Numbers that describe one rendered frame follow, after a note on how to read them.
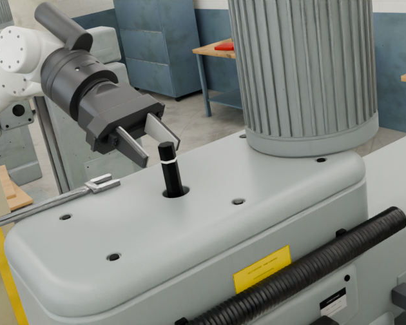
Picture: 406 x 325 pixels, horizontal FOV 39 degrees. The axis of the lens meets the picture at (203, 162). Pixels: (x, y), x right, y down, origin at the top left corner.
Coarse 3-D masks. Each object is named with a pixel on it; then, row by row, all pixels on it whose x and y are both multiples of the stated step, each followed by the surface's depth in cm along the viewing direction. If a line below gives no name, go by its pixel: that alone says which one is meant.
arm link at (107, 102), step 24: (72, 72) 77; (96, 72) 77; (72, 96) 77; (96, 96) 76; (120, 96) 78; (144, 96) 78; (96, 120) 73; (120, 120) 74; (144, 120) 80; (96, 144) 74
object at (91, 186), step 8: (104, 176) 83; (88, 184) 81; (96, 184) 82; (104, 184) 80; (112, 184) 80; (120, 184) 81; (72, 192) 80; (80, 192) 79; (88, 192) 80; (96, 192) 79; (48, 200) 78; (56, 200) 78; (64, 200) 78; (24, 208) 77; (32, 208) 77; (40, 208) 77; (8, 216) 76; (16, 216) 75; (24, 216) 76; (0, 224) 74
